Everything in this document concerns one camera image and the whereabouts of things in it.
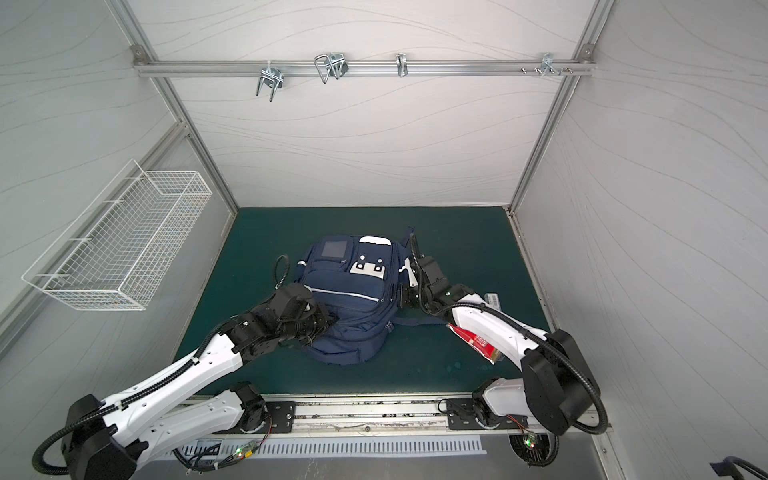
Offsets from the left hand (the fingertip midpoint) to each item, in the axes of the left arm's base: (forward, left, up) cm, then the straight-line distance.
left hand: (345, 313), depth 77 cm
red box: (-2, -38, -15) cm, 41 cm away
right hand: (+11, -16, -3) cm, 19 cm away
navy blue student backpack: (+15, -1, -6) cm, 16 cm away
